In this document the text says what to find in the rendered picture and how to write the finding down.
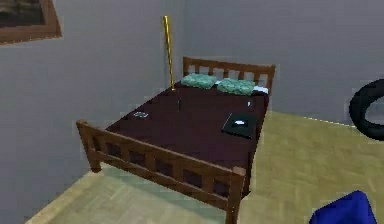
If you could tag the brown wooden bed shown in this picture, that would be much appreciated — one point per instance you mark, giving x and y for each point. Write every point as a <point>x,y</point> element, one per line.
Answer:
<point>186,133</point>

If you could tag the green pillow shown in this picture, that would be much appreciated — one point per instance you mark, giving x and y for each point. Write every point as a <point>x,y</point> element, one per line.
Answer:
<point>199,80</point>
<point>236,86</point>

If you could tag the black closed laptop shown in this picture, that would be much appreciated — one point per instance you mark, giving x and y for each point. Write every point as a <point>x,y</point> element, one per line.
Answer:
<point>240,125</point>

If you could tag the yellow baseball bat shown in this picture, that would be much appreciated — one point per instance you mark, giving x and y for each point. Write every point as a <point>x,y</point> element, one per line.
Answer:
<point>168,50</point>

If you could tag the blue cloth object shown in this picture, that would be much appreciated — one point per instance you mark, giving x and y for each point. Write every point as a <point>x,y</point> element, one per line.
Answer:
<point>346,210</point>

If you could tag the brown framed picture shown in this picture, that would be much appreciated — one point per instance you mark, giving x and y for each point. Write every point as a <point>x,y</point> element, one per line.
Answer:
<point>23,20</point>

